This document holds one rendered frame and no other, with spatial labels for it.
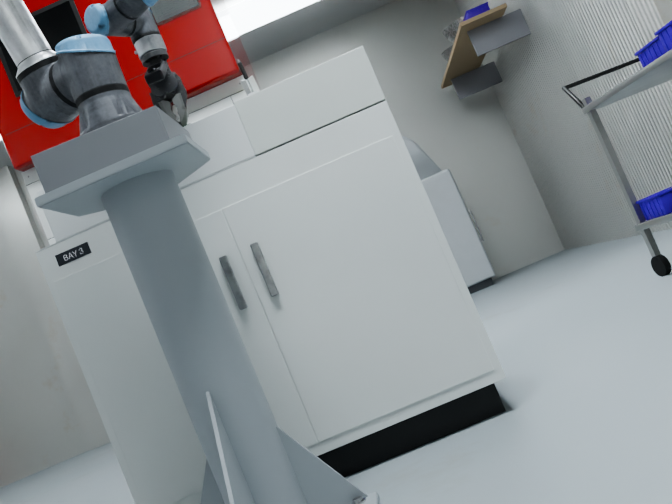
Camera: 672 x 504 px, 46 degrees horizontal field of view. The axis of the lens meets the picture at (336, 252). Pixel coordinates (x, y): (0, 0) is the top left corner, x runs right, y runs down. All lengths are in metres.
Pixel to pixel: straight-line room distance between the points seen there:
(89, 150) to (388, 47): 7.27
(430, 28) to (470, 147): 1.35
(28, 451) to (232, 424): 7.82
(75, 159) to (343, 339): 0.75
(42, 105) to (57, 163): 0.23
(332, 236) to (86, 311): 0.64
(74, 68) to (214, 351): 0.66
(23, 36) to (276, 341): 0.90
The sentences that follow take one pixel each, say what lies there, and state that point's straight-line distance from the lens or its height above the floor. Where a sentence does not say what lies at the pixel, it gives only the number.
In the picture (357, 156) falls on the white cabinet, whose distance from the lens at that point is 1.96.
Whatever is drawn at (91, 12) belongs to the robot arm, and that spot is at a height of 1.29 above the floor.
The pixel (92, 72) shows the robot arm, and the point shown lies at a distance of 1.76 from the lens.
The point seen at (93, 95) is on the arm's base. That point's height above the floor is 1.00.
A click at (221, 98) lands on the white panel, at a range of 2.69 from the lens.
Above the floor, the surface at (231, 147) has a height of 0.86.
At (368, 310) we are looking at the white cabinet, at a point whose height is 0.36.
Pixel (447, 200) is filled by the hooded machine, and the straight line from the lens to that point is 7.57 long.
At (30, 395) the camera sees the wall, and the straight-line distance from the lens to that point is 9.29.
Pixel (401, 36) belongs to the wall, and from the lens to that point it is 8.83.
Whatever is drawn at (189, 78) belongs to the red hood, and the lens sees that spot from 2.68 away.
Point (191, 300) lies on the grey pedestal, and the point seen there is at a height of 0.52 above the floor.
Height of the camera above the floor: 0.40
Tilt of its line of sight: 4 degrees up
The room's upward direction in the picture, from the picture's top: 23 degrees counter-clockwise
